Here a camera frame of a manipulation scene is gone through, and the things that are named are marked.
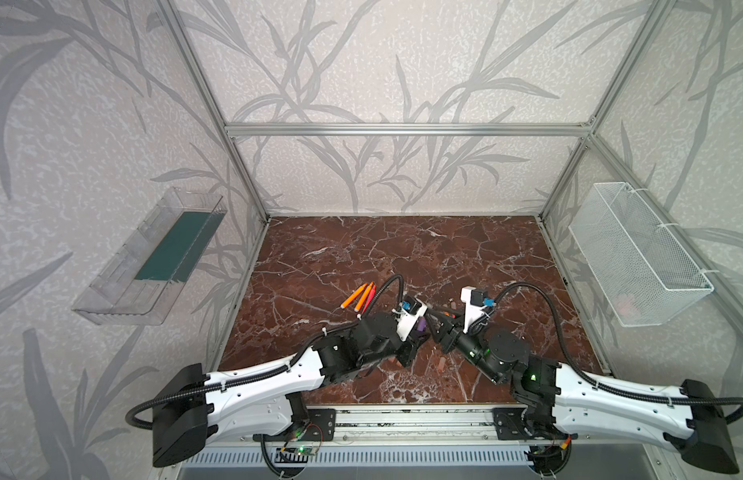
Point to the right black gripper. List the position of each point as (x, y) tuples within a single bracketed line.
[(446, 339)]

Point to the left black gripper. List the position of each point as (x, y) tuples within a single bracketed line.
[(407, 346)]

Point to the pink marker group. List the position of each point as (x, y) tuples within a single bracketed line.
[(370, 297)]

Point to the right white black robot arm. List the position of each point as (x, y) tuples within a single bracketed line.
[(562, 401)]

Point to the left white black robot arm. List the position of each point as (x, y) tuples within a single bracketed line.
[(196, 408)]

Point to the orange marker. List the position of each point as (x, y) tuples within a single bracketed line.
[(360, 307), (358, 292)]

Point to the orange marker far left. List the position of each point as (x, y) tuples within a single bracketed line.
[(358, 292)]

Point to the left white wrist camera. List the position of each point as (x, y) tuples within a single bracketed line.
[(408, 316)]

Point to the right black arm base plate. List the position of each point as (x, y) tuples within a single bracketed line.
[(509, 425)]

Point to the aluminium frame rail front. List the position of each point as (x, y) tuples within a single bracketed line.
[(390, 423)]

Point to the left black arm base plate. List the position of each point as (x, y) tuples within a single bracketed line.
[(319, 425)]

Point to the white wire mesh basket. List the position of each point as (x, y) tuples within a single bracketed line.
[(645, 273)]

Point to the clear plastic wall bin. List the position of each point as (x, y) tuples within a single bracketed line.
[(140, 285)]

